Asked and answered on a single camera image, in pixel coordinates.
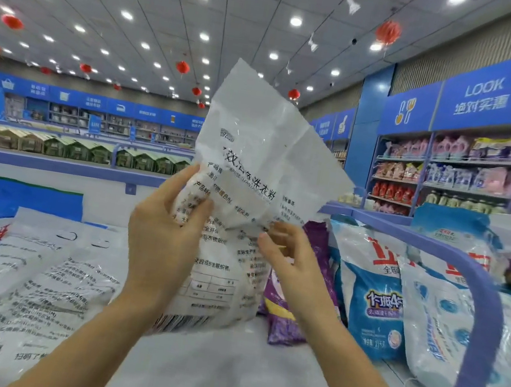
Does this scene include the row of green boxes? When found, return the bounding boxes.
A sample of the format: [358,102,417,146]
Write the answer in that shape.
[0,124,195,180]

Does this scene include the person's left hand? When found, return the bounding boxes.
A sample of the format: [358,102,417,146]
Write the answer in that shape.
[114,155,222,323]

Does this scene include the wall shelf of detergent bottles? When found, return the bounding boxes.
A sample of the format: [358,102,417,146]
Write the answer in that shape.
[317,92,511,233]

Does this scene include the large red paper lantern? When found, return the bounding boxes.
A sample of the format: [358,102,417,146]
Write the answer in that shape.
[374,17,406,51]

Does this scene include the blue pillar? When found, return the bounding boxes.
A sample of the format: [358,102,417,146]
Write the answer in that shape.
[342,61,395,192]

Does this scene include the grey metal shelf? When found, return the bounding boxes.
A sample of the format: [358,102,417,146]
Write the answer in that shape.
[0,149,511,387]

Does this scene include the purple lavender detergent bag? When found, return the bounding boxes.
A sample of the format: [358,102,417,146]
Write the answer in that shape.
[256,216,350,355]

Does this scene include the blue wall sign band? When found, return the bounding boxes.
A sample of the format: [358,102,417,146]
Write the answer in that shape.
[0,68,208,135]

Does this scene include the rows of small red lanterns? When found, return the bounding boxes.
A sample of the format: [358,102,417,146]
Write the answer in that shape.
[0,10,309,122]

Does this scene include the person's right hand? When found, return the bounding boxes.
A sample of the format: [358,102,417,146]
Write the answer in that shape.
[245,216,352,335]

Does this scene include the blue wall shelving unit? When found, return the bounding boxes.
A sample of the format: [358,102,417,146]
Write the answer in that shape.
[298,0,511,233]

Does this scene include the small blue hanging sign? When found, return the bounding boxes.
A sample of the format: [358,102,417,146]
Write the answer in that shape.
[87,113,105,135]

